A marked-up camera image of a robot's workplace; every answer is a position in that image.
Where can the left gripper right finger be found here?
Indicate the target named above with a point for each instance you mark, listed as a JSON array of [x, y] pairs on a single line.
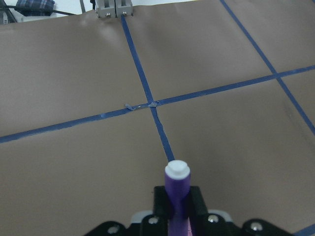
[[205, 223]]

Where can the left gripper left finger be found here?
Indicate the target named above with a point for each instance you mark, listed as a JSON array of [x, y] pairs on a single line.
[[153, 223]]

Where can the purple pen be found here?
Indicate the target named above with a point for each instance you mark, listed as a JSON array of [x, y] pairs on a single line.
[[177, 186]]

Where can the black power adapter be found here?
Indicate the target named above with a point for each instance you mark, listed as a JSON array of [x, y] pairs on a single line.
[[35, 7]]

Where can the aluminium frame post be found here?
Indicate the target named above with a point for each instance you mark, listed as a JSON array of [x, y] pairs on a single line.
[[113, 8]]

